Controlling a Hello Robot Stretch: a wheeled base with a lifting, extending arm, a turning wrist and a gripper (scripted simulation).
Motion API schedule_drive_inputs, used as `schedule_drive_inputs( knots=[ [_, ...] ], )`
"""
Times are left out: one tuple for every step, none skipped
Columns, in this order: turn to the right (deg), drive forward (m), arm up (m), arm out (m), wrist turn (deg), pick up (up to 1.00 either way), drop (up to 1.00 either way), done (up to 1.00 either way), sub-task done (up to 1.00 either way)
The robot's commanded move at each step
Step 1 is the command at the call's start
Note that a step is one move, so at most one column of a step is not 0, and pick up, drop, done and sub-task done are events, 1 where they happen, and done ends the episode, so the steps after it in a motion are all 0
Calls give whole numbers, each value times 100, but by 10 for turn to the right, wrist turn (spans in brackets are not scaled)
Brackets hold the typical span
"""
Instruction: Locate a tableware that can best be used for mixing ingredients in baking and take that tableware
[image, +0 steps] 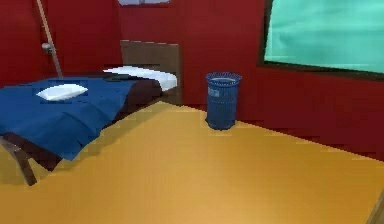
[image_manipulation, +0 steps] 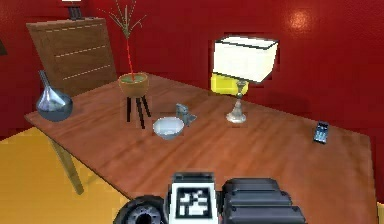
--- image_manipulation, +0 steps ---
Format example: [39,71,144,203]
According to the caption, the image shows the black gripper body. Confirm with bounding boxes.
[113,195,170,224]

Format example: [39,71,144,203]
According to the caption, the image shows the brown wooden table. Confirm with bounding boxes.
[24,73,379,224]

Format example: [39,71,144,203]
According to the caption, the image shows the white bowl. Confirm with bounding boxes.
[152,116,185,141]

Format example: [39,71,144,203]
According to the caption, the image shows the small grey metal statue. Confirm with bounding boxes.
[175,103,198,127]

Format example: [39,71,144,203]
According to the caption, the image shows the potted plant on black stand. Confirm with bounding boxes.
[98,0,153,130]

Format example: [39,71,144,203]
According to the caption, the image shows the glass flask vase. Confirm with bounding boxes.
[35,69,74,123]

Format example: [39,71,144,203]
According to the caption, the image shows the yellow box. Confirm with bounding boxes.
[210,73,250,95]

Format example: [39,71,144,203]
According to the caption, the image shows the brown wooden chest of drawers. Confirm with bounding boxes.
[26,17,118,98]

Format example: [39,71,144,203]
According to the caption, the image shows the white shade table lamp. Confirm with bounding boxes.
[212,35,280,125]

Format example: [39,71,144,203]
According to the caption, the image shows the black cell phone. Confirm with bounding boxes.
[312,120,330,145]

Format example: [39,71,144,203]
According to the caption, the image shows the dark object on chest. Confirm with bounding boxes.
[67,6,83,21]

